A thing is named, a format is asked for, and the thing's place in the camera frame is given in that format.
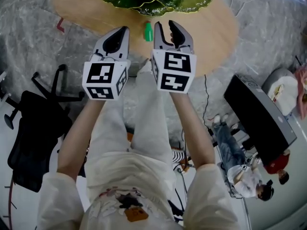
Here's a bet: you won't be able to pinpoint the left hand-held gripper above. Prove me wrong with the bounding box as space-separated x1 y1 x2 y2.
82 25 132 102

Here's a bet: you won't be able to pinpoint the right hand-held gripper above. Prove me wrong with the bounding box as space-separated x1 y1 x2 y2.
150 19 198 95

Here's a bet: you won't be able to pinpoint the small green bottle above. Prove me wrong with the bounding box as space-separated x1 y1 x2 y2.
143 21 154 42

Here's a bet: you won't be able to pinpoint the green leaf-shaped plate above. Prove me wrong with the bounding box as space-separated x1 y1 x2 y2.
94 0 215 17

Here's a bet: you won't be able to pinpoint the person's left forearm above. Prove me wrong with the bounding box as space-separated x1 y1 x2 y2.
57 98 106 177

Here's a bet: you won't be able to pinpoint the person's right forearm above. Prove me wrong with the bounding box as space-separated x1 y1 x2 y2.
169 91 216 170

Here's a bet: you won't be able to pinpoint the person's white right shoe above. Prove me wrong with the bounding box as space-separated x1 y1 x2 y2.
136 58 153 78

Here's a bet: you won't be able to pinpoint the person's light grey trousers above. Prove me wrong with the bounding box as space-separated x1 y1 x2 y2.
83 63 173 158

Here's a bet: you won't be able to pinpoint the grey round seat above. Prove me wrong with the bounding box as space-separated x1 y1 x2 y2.
261 68 299 116

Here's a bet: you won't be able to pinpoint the large black monitor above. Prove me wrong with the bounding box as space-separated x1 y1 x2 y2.
223 74 298 166

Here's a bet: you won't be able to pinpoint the black white striped cloth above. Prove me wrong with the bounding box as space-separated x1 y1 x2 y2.
171 151 187 164

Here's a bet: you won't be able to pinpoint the black office chair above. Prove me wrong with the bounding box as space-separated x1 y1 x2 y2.
3 63 86 193

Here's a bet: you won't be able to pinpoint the white printed cushion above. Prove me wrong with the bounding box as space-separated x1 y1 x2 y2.
267 75 299 116

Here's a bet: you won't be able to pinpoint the person's cream shirt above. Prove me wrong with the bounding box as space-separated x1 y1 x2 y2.
35 152 240 230

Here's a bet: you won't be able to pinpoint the orange stool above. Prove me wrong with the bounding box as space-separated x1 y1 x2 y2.
126 132 190 175

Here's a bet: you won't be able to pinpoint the pink plush toy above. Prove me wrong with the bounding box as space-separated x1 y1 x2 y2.
294 65 307 121

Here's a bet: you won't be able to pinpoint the black cable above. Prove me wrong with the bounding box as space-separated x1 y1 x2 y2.
167 128 192 222
202 74 214 138

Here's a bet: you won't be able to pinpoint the white cable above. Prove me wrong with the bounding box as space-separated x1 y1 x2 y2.
225 0 257 18

